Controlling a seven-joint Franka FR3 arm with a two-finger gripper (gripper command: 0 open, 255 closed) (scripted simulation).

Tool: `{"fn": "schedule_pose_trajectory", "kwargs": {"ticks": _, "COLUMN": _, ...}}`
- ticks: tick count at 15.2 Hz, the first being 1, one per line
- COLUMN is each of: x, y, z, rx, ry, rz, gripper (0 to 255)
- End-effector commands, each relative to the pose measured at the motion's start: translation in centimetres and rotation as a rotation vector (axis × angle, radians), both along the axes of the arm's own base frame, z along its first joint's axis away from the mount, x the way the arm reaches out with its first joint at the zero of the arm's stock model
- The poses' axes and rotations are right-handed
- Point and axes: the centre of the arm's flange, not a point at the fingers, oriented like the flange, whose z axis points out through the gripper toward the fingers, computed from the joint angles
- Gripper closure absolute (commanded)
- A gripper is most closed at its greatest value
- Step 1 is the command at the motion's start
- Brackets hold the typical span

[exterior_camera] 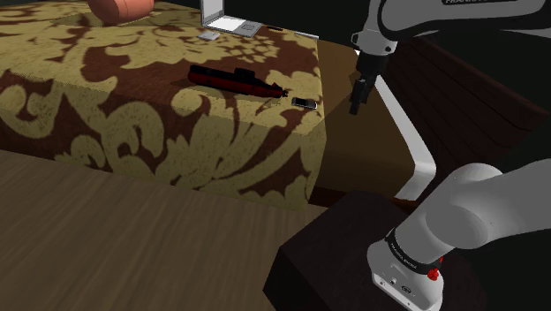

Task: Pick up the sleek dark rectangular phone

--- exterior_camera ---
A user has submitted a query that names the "red and black toy submarine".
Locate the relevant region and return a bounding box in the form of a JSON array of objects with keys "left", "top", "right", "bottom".
[{"left": 187, "top": 64, "right": 290, "bottom": 99}]

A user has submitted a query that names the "silver open laptop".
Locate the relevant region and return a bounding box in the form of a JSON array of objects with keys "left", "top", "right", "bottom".
[{"left": 200, "top": 0, "right": 264, "bottom": 38}]

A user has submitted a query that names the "small black and silver phone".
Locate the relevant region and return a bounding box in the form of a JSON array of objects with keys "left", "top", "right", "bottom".
[{"left": 291, "top": 96, "right": 319, "bottom": 110}]

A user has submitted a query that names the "bed with patterned brown cover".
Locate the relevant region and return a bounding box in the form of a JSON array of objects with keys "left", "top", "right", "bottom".
[{"left": 0, "top": 0, "right": 438, "bottom": 213}]

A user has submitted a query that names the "dark robot stand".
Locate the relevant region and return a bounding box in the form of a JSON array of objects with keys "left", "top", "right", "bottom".
[{"left": 262, "top": 190, "right": 488, "bottom": 311}]

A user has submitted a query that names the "dark wooden slatted panel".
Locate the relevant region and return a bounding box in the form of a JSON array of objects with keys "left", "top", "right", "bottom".
[{"left": 384, "top": 35, "right": 551, "bottom": 174}]

